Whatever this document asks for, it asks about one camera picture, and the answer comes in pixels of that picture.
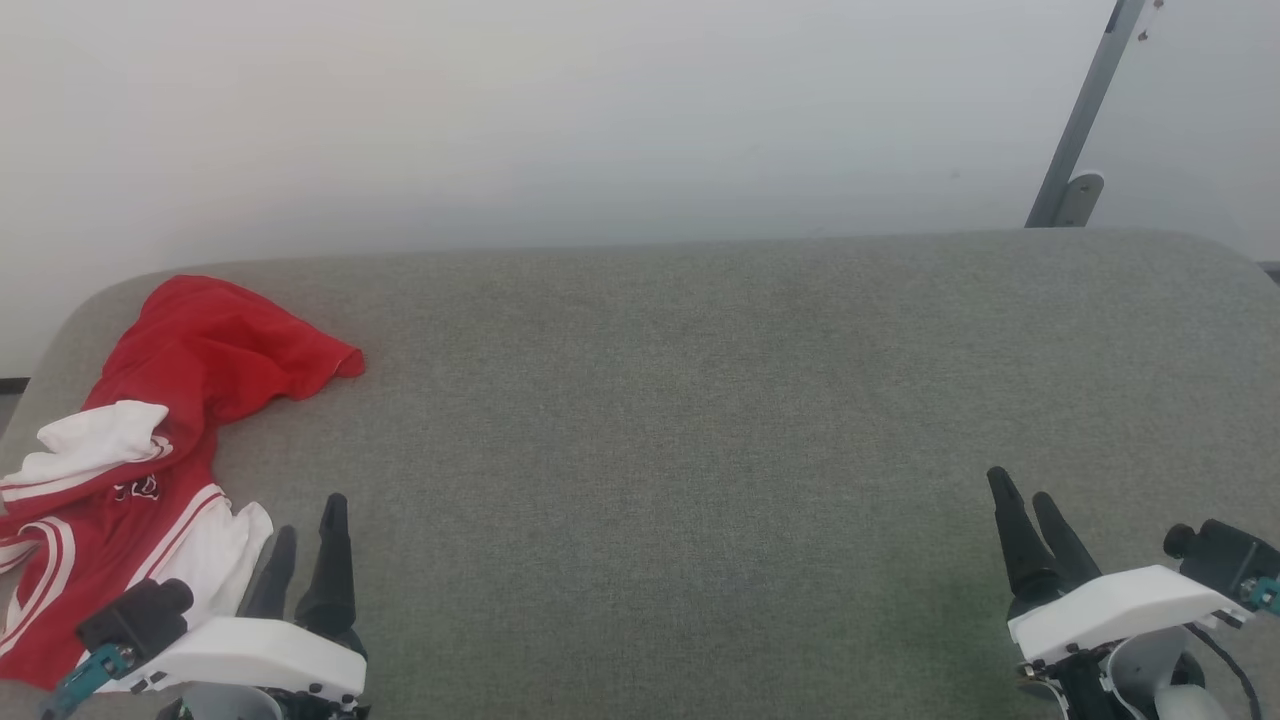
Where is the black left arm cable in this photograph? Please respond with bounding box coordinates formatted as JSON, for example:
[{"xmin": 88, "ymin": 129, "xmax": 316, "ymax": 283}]
[{"xmin": 42, "ymin": 645, "xmax": 136, "ymax": 719}]

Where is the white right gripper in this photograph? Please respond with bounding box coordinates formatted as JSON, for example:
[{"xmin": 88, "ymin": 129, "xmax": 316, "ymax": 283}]
[{"xmin": 986, "ymin": 466, "xmax": 1251, "ymax": 720}]

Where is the grey fabric sofa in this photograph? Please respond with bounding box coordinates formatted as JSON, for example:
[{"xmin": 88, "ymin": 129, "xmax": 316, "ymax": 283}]
[{"xmin": 0, "ymin": 228, "xmax": 1280, "ymax": 720}]

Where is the red and white shirt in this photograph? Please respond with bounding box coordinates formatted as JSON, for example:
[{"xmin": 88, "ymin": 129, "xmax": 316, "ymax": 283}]
[{"xmin": 0, "ymin": 275, "xmax": 367, "ymax": 693}]

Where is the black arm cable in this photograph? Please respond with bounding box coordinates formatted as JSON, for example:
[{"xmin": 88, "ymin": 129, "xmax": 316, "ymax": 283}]
[
  {"xmin": 1185, "ymin": 576, "xmax": 1280, "ymax": 720},
  {"xmin": 42, "ymin": 645, "xmax": 136, "ymax": 719}
]

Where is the grey metal pole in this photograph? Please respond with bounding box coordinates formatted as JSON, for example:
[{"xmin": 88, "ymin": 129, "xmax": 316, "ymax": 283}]
[{"xmin": 1025, "ymin": 0, "xmax": 1166, "ymax": 229}]

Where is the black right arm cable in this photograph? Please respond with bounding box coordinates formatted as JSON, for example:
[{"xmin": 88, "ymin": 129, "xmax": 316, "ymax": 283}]
[{"xmin": 1185, "ymin": 576, "xmax": 1280, "ymax": 720}]

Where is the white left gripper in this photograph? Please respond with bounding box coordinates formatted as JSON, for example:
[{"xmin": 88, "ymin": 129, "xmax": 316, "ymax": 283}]
[{"xmin": 95, "ymin": 493, "xmax": 371, "ymax": 720}]

